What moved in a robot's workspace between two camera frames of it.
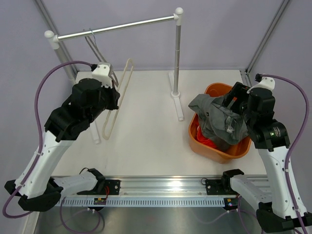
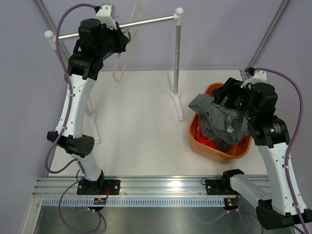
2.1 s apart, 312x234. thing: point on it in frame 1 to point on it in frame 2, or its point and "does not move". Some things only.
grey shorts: [220, 126] does not move
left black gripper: [114, 96] to [121, 40]
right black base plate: [215, 187] does not move
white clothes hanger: [123, 102] to [114, 76]
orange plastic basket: [232, 151] does not move
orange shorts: [204, 139] does not move
